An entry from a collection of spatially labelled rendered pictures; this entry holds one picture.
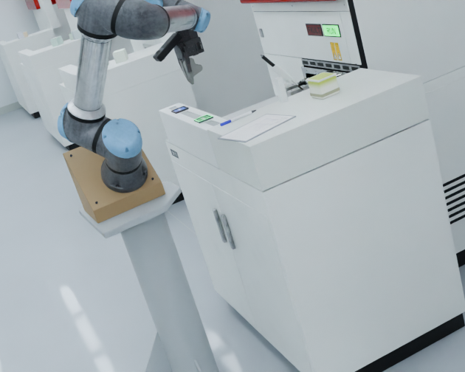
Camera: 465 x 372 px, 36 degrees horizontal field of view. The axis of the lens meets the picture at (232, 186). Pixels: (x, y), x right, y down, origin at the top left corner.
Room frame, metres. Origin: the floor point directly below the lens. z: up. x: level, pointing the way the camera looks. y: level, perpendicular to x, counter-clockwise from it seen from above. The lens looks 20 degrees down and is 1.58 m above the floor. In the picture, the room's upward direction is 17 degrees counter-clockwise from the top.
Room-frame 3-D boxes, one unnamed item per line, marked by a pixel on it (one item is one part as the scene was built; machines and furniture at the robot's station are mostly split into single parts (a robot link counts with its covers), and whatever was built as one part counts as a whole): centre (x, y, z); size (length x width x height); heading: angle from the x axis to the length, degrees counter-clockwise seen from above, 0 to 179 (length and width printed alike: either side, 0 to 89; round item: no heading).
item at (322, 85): (2.28, -0.38, 1.00); 0.07 x 0.07 x 0.07; 21
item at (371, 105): (2.24, -0.32, 0.89); 0.62 x 0.35 x 0.14; 108
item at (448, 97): (2.99, -0.78, 0.41); 0.82 x 0.70 x 0.82; 18
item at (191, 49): (2.47, 0.01, 1.25); 0.09 x 0.08 x 0.12; 108
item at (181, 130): (2.59, 0.07, 0.89); 0.55 x 0.09 x 0.14; 18
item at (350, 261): (2.53, -0.22, 0.41); 0.96 x 0.64 x 0.82; 18
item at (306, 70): (2.72, -0.49, 0.89); 0.44 x 0.02 x 0.10; 18
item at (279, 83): (2.37, -0.27, 1.03); 0.06 x 0.04 x 0.13; 108
